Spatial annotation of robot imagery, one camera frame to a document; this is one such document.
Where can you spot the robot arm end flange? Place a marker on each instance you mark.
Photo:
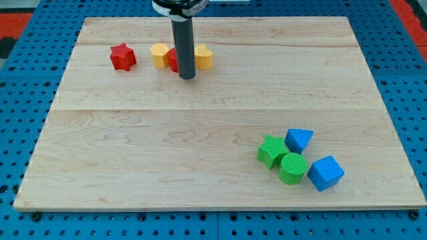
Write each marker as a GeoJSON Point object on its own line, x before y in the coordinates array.
{"type": "Point", "coordinates": [179, 10]}

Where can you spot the blue triangle block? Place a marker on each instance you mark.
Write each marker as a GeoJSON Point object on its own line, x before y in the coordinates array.
{"type": "Point", "coordinates": [297, 140]}

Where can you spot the yellow heart block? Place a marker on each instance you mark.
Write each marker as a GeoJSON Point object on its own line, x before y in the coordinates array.
{"type": "Point", "coordinates": [203, 57]}

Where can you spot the green star block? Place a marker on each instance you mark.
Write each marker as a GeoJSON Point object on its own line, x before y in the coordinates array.
{"type": "Point", "coordinates": [271, 151]}

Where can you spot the red round block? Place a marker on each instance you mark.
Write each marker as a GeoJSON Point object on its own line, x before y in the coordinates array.
{"type": "Point", "coordinates": [172, 57]}

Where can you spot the yellow hexagon block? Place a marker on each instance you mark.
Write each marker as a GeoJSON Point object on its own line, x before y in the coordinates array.
{"type": "Point", "coordinates": [159, 53]}

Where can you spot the green cylinder block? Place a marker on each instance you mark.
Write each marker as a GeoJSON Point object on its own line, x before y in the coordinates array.
{"type": "Point", "coordinates": [292, 168]}

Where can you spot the red star block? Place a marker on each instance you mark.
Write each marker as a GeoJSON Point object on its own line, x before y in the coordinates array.
{"type": "Point", "coordinates": [122, 57]}

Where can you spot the blue cube block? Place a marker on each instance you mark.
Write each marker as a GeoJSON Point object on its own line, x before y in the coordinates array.
{"type": "Point", "coordinates": [325, 173]}

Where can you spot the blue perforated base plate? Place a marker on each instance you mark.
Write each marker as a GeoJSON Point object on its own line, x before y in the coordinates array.
{"type": "Point", "coordinates": [33, 70]}

